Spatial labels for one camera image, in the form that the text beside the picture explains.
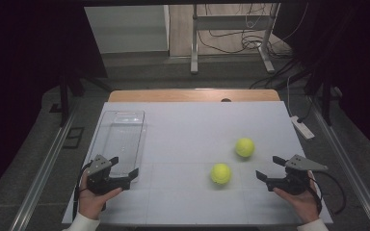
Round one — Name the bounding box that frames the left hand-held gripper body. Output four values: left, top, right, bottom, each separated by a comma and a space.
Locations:
86, 154, 132, 196

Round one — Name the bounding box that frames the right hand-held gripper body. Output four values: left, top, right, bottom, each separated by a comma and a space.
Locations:
265, 154, 330, 196

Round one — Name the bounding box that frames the clear plastic container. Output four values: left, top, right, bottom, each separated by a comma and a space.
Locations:
86, 110, 147, 186

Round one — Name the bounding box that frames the yellow tennis ball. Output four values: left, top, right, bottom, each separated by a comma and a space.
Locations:
210, 163, 232, 185
234, 137, 255, 158

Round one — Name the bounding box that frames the person's right hand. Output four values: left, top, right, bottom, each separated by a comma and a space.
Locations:
273, 170, 323, 224

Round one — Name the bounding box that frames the person's left hand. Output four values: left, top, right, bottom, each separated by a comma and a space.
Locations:
77, 173, 123, 220

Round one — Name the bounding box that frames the white power strip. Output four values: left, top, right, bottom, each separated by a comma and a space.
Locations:
290, 115, 316, 141

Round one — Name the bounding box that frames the black metal stand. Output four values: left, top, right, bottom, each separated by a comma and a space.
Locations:
49, 74, 114, 128
303, 72, 343, 127

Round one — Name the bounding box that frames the wooden table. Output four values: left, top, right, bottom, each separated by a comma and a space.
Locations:
108, 89, 281, 104

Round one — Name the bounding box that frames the dark curtain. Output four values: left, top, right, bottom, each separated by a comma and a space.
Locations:
273, 0, 370, 165
0, 0, 109, 206

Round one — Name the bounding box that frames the white cabinet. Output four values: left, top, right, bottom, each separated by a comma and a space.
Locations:
84, 4, 172, 55

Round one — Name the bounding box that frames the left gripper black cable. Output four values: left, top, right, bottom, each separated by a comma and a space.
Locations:
71, 162, 93, 222

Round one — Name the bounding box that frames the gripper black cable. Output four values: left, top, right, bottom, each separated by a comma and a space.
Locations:
71, 162, 93, 222
307, 170, 347, 216

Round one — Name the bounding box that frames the black plug with cable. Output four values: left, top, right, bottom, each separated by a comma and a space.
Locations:
296, 95, 314, 124

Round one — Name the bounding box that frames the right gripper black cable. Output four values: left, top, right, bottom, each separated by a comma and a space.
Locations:
307, 170, 347, 216

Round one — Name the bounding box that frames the aluminium rail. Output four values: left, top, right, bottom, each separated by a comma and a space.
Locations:
9, 105, 78, 231
307, 95, 370, 231

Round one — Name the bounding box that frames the thin white cable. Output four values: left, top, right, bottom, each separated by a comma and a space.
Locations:
286, 75, 295, 118

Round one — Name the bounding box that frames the tangle of floor cables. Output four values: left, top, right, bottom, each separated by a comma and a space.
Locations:
197, 3, 309, 61

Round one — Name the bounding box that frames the grey metal desk frame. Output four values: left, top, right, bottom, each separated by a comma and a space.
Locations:
190, 3, 282, 75

